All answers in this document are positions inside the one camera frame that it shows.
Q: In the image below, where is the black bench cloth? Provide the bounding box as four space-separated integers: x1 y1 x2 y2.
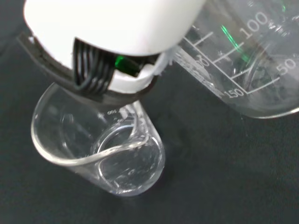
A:
0 0 299 224

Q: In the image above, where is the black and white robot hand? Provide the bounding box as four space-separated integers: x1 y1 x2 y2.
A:
15 0 206 103

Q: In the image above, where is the small clear glass beaker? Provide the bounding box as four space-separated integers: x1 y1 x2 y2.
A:
30 82 166 198

